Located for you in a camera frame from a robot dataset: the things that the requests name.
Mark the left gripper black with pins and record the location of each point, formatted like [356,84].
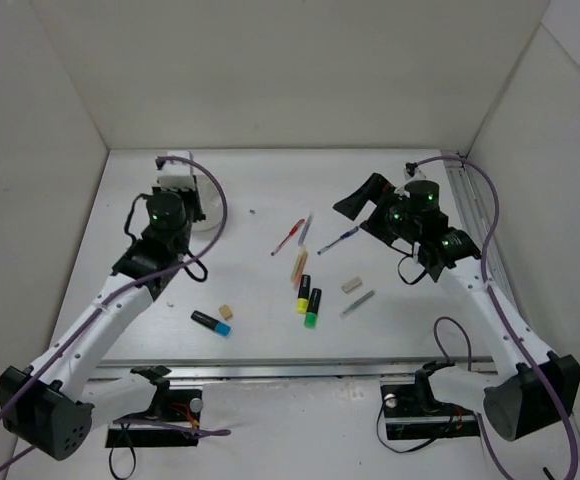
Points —
[196,201]

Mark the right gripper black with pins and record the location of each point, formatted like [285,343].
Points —
[376,215]

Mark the blue gel pen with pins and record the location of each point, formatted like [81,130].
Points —
[338,240]

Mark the black highlighter blue cap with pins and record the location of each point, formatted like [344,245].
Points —
[217,326]

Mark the black highlighter yellow cap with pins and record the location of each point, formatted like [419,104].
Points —
[303,293]

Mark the black highlighter green cap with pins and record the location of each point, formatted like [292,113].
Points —
[312,310]

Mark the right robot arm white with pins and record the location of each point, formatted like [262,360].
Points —
[533,387]

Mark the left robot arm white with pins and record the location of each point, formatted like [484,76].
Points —
[50,404]

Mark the white round desk organizer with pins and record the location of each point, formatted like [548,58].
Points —
[211,204]

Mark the red gel pen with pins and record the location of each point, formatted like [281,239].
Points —
[288,236]

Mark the beige eraser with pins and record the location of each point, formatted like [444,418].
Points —
[351,285]

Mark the orange highlighter stick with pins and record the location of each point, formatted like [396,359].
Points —
[299,278]

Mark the yellow highlighter stick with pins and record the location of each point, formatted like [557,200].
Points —
[298,265]

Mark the tan eraser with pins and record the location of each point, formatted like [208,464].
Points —
[226,312]

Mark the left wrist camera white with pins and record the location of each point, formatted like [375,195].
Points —
[174,172]

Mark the aluminium rail right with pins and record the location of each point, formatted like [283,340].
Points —
[476,208]

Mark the aluminium rail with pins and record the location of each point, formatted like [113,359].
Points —
[476,208]
[218,369]

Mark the aluminium rail front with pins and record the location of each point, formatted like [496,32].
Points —
[218,369]

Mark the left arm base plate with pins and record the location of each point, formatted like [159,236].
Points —
[179,406]

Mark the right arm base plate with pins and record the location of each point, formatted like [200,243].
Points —
[404,419]

